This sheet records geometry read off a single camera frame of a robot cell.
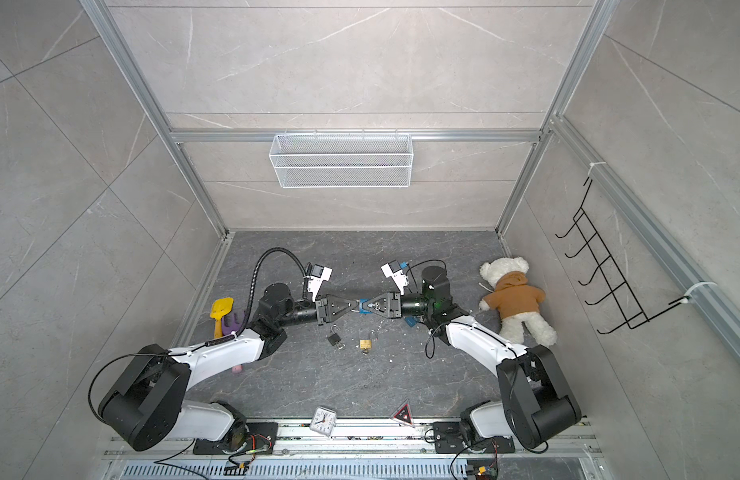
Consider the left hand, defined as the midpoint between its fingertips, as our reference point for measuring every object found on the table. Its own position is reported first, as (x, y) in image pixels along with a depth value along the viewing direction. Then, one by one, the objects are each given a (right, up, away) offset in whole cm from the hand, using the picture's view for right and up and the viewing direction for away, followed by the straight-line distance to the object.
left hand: (355, 300), depth 73 cm
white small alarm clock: (-9, -31, +1) cm, 32 cm away
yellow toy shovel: (-46, -6, +22) cm, 52 cm away
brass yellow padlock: (+2, -16, +17) cm, 23 cm away
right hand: (+3, -2, +2) cm, 4 cm away
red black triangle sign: (+13, -30, +4) cm, 33 cm away
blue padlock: (+2, -2, 0) cm, 3 cm away
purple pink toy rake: (-41, -11, +19) cm, 46 cm away
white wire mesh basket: (-7, +44, +27) cm, 52 cm away
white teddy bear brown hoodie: (+50, -4, +19) cm, 53 cm away
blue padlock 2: (+16, -10, +20) cm, 28 cm away
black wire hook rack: (+57, +2, -11) cm, 58 cm away
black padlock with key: (-7, -15, +17) cm, 24 cm away
